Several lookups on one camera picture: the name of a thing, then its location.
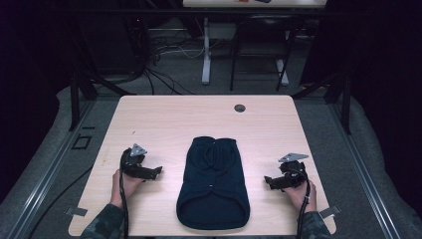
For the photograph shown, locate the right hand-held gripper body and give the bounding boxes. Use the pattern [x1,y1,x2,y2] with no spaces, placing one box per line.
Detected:
[278,152,310,190]

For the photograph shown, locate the grey metal table bracket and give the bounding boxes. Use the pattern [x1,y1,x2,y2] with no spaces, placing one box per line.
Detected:
[317,204,342,220]
[64,205,89,218]

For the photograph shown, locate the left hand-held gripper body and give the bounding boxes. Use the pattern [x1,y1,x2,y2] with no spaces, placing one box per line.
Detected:
[119,142,149,180]

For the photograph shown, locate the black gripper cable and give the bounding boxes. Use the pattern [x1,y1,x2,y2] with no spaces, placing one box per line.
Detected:
[118,148,131,239]
[288,168,313,239]

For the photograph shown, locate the bundle of floor cables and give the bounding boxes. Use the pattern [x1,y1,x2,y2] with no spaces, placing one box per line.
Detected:
[125,16,222,97]

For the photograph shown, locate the black floor cable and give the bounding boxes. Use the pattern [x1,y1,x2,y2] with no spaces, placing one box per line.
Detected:
[26,164,95,239]

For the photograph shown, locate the person's right hand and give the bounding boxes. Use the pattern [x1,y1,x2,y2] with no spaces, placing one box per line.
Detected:
[283,179,318,214]

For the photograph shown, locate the white background table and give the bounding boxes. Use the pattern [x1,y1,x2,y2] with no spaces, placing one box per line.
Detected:
[181,0,328,86]

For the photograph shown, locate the dark blue garment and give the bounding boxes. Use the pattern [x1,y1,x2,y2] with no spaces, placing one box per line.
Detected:
[175,135,251,231]

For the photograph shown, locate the person's left hand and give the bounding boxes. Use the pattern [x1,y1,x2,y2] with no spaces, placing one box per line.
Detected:
[109,168,147,209]

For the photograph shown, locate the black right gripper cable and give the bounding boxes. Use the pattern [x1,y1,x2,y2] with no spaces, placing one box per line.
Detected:
[288,168,313,239]

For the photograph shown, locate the grey metal floor rail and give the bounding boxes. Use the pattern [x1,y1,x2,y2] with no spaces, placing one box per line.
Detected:
[6,99,98,239]
[327,99,402,239]

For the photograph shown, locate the black chair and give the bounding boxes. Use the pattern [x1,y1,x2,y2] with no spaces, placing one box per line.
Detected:
[229,13,298,93]

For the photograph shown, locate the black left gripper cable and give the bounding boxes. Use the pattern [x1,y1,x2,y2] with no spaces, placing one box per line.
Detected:
[118,148,131,239]

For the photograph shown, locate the black metal stand frame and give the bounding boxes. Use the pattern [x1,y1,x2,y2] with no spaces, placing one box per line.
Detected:
[49,0,137,132]
[292,9,353,135]

